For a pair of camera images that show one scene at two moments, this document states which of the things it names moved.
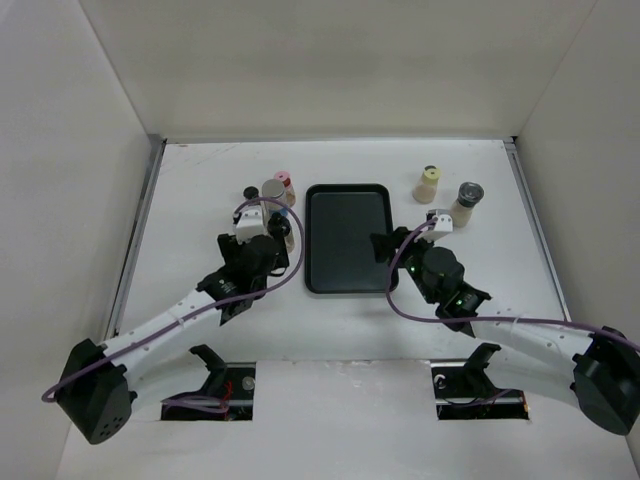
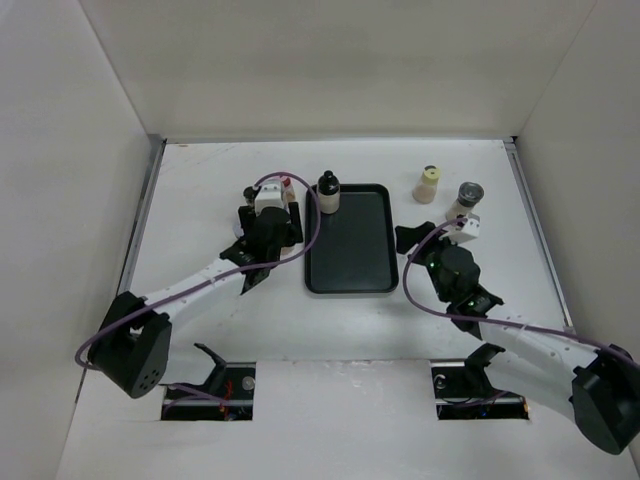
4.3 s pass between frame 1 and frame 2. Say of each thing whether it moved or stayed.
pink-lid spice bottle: stayed
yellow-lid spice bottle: stayed
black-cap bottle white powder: moved
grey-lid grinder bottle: stayed
